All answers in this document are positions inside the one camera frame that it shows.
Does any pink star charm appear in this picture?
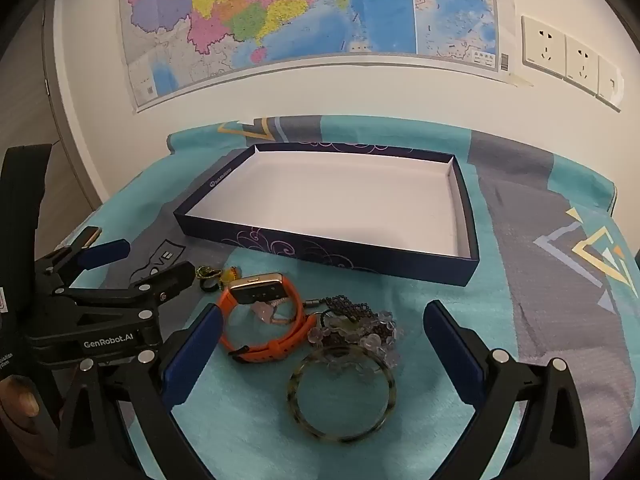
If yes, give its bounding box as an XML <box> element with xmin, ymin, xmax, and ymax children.
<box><xmin>252</xmin><ymin>300</ymin><xmax>297</xmax><ymax>327</ymax></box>

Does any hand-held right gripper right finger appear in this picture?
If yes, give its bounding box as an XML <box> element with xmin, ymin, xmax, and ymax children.
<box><xmin>422</xmin><ymin>300</ymin><xmax>601</xmax><ymax>480</ymax></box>

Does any dark blue shallow box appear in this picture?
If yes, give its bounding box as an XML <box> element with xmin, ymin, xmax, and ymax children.
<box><xmin>173</xmin><ymin>142</ymin><xmax>481</xmax><ymax>287</ymax></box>

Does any white wall socket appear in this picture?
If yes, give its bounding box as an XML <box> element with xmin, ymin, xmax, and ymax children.
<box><xmin>521</xmin><ymin>15</ymin><xmax>569</xmax><ymax>79</ymax></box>
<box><xmin>565</xmin><ymin>34</ymin><xmax>601</xmax><ymax>96</ymax></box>
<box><xmin>596</xmin><ymin>55</ymin><xmax>625</xmax><ymax>112</ymax></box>

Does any person's left hand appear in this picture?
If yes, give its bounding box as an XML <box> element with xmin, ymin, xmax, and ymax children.
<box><xmin>0</xmin><ymin>375</ymin><xmax>42</xmax><ymax>441</ymax></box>

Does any orange smart watch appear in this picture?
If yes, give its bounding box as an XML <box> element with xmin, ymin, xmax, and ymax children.
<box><xmin>218</xmin><ymin>272</ymin><xmax>312</xmax><ymax>364</ymax></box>

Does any grey door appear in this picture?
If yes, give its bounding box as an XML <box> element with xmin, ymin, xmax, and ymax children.
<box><xmin>0</xmin><ymin>0</ymin><xmax>103</xmax><ymax>211</ymax></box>

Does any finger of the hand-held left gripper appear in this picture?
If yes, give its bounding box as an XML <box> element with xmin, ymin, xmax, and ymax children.
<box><xmin>47</xmin><ymin>260</ymin><xmax>197</xmax><ymax>322</ymax></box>
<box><xmin>34</xmin><ymin>239</ymin><xmax>132</xmax><ymax>288</ymax></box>

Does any dark bead bracelet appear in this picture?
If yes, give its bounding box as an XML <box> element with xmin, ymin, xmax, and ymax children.
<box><xmin>320</xmin><ymin>295</ymin><xmax>401</xmax><ymax>356</ymax></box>

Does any tortoiseshell bangle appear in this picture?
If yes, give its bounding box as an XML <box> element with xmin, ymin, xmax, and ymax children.
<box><xmin>286</xmin><ymin>347</ymin><xmax>398</xmax><ymax>444</ymax></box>

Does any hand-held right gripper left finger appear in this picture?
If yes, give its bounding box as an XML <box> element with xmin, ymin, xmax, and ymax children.
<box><xmin>55</xmin><ymin>302</ymin><xmax>224</xmax><ymax>480</ymax></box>

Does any colourful wall map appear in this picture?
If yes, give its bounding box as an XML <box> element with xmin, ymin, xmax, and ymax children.
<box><xmin>119</xmin><ymin>0</ymin><xmax>513</xmax><ymax>113</ymax></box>

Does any clear bead bracelet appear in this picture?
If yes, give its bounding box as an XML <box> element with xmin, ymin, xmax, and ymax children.
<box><xmin>307</xmin><ymin>310</ymin><xmax>401</xmax><ymax>377</ymax></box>

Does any teal and grey blanket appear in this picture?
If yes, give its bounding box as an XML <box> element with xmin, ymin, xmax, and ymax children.
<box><xmin>65</xmin><ymin>115</ymin><xmax>640</xmax><ymax>480</ymax></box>

